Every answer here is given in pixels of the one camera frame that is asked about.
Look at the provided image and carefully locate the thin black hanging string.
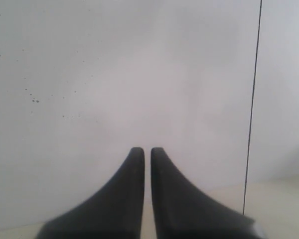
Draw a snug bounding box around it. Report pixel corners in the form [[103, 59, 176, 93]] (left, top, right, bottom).
[[242, 0, 263, 216]]

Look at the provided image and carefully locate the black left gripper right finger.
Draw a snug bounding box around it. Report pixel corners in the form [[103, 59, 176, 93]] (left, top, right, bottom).
[[150, 147, 267, 239]]

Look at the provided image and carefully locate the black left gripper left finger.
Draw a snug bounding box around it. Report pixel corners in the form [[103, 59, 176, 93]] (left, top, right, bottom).
[[36, 147, 145, 239]]

